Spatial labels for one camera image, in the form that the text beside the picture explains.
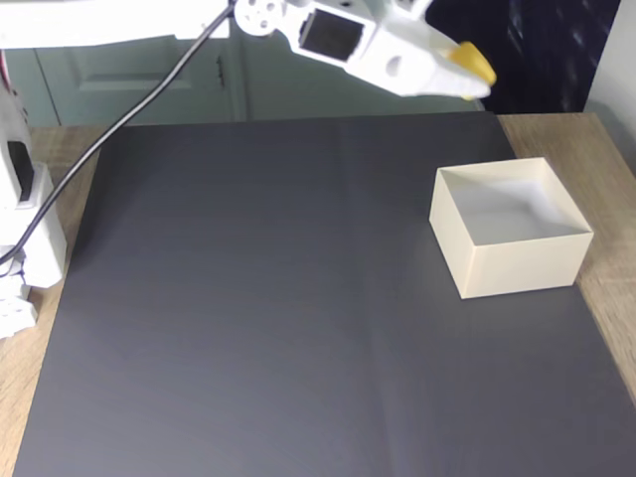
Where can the yellow cube block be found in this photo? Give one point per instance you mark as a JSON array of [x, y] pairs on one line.
[[477, 62]]

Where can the white open box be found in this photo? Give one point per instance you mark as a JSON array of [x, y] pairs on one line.
[[517, 263]]

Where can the dark hanging cloth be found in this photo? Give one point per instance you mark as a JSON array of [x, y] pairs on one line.
[[536, 54]]

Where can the dark door latch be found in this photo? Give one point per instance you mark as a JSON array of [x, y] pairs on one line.
[[218, 69]]

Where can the pale green panel door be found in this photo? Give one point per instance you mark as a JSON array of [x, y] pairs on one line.
[[124, 84]]

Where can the dark grey table mat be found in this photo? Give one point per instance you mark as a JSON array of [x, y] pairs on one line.
[[298, 323]]

